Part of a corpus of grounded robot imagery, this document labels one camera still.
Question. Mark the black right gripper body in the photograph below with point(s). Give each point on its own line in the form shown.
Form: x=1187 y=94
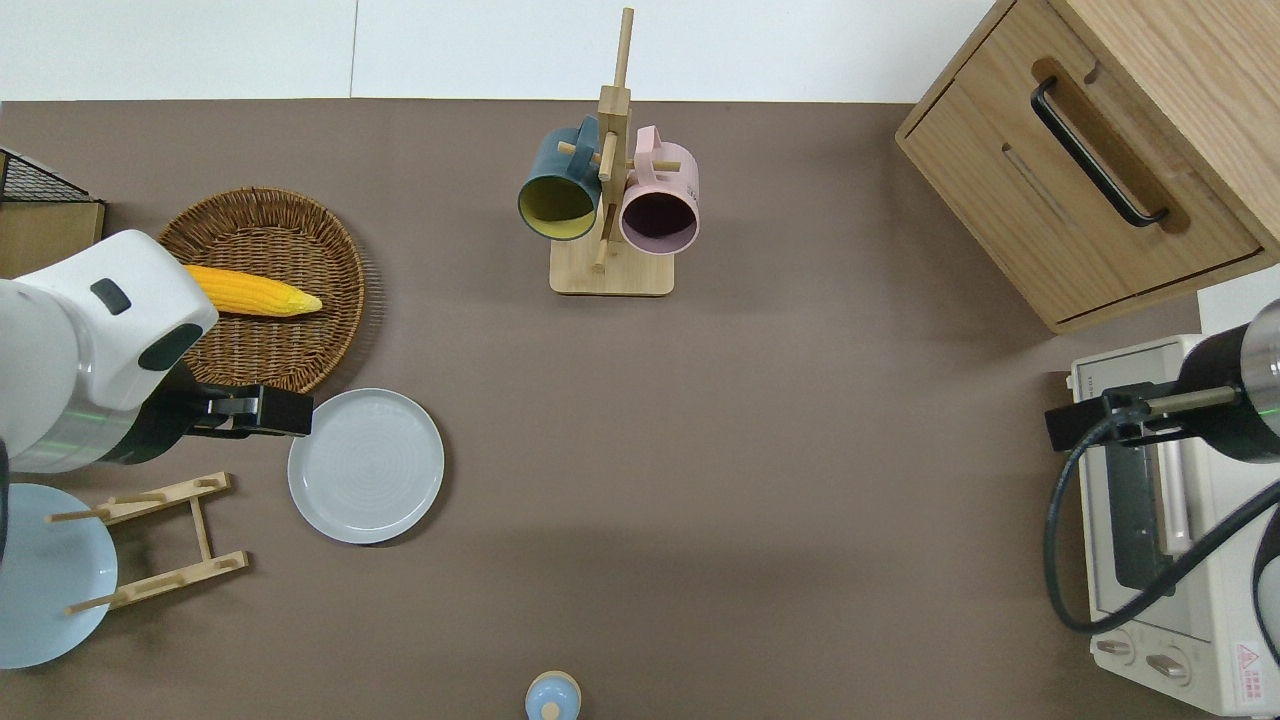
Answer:
x=1085 y=422

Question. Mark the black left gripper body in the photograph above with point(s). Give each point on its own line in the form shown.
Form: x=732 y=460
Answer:
x=285 y=413

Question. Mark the gray round plate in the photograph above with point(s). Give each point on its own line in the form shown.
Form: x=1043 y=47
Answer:
x=366 y=466

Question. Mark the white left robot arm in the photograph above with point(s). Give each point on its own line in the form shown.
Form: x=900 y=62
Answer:
x=80 y=330

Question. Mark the wooden plate rack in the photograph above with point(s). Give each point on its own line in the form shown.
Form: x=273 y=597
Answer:
x=200 y=525

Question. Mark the light blue plate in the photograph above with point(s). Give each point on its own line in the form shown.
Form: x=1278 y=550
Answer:
x=40 y=590

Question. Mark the yellow corn cob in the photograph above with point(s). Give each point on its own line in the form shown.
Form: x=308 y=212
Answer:
x=250 y=292

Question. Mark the brown wicker basket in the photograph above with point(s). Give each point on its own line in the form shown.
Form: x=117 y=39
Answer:
x=270 y=235

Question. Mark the white toaster oven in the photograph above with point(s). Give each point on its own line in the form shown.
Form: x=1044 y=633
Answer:
x=1215 y=600

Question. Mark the wooden mug tree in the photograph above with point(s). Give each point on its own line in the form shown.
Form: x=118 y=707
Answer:
x=612 y=275

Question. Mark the dark teal mug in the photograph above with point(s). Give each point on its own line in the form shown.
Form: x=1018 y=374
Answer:
x=560 y=170

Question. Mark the wooden cabinet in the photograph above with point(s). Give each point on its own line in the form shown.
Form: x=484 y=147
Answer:
x=1180 y=60

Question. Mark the pink mug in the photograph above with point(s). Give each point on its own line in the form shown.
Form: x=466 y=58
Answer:
x=670 y=175

